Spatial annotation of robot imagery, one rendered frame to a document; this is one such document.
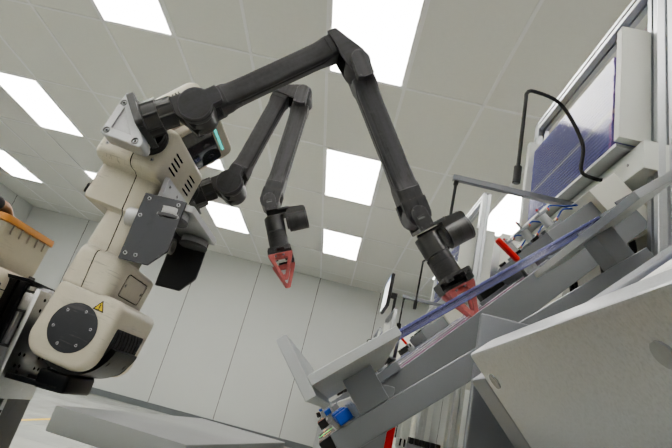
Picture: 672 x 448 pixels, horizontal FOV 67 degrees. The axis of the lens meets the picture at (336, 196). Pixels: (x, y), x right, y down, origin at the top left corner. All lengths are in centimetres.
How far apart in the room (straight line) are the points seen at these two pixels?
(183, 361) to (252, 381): 131
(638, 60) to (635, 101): 12
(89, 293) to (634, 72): 133
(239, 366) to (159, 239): 877
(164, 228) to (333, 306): 884
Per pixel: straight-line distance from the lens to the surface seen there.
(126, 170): 134
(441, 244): 114
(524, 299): 108
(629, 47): 145
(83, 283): 125
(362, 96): 120
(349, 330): 990
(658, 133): 131
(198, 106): 117
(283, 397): 981
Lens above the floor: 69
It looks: 23 degrees up
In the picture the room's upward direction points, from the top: 15 degrees clockwise
